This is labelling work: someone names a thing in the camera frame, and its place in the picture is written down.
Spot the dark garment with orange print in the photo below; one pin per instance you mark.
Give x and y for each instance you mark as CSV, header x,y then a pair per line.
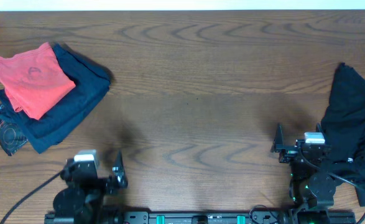
x,y
11,136

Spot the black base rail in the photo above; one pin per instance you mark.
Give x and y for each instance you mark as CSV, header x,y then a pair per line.
x,y
259,216

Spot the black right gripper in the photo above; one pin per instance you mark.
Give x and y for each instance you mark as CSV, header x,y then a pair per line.
x,y
289,152

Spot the folded navy blue garment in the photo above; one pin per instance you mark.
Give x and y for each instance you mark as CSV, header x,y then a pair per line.
x,y
91,84

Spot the black garment with white logos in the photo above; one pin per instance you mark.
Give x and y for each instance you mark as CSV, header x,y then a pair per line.
x,y
344,127

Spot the orange soccer t-shirt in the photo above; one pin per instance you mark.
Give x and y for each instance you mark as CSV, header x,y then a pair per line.
x,y
33,81

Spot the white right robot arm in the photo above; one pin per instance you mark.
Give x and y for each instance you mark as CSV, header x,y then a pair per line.
x,y
311,189

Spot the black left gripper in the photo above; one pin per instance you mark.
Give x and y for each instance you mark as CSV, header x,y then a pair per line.
x,y
119,179

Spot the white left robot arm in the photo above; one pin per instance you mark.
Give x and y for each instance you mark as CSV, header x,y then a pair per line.
x,y
83,199

